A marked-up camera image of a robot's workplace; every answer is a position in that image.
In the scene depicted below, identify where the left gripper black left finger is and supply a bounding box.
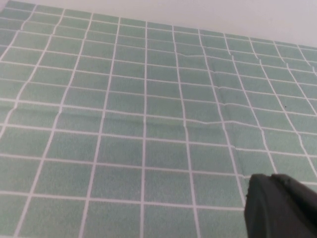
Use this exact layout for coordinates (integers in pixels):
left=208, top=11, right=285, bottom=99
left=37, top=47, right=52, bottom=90
left=244, top=173, right=298, bottom=238

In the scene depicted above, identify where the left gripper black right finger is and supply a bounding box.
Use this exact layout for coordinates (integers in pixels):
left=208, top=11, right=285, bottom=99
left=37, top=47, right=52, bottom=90
left=271, top=173, right=317, bottom=238

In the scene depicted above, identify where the green white checked tablecloth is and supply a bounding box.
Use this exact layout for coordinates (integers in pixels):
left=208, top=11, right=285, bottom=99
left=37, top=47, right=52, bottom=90
left=0, top=0, right=317, bottom=238

